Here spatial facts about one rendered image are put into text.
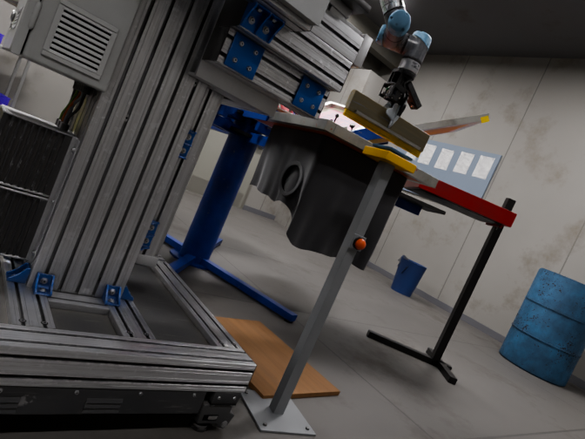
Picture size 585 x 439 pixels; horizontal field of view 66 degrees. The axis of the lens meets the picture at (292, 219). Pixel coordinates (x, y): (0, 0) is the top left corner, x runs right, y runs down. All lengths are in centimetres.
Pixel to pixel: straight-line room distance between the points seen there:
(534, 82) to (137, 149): 598
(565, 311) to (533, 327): 31
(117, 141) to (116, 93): 12
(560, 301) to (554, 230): 133
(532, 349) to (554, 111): 303
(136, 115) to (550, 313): 419
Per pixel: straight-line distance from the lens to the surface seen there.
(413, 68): 180
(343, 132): 160
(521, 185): 622
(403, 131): 182
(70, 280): 136
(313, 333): 154
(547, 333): 482
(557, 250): 585
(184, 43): 130
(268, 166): 198
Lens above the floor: 75
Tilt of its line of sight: 5 degrees down
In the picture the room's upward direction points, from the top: 24 degrees clockwise
